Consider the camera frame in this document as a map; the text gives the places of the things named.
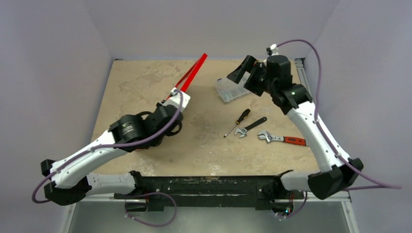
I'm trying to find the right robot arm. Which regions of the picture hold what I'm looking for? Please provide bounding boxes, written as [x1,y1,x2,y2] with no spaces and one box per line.
[227,55,364,200]

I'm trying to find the black handle adjustable wrench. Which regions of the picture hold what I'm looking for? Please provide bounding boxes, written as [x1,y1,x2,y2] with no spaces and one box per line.
[235,116,267,138]

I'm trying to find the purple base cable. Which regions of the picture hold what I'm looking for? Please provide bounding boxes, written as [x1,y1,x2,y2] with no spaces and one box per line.
[124,192,178,228]

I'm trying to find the black yellow screwdriver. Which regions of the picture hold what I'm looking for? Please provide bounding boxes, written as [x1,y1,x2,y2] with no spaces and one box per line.
[223,109,251,138]

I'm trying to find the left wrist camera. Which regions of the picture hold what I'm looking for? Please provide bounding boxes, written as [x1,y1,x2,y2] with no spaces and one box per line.
[161,88,191,112]

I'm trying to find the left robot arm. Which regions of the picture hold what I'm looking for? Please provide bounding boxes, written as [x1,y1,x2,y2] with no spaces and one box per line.
[40,104,183,206]

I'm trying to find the clear plastic screw box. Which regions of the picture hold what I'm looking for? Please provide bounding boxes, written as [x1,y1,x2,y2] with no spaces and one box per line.
[215,73,251,104]

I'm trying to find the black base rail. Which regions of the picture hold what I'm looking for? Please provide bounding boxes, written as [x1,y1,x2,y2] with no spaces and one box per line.
[114,175,304,212]

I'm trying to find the red handle adjustable wrench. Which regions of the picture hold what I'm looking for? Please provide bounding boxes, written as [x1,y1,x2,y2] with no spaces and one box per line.
[257,130,307,146]

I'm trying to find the red picture frame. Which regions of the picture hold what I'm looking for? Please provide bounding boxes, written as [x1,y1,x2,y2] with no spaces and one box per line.
[174,53,208,93]

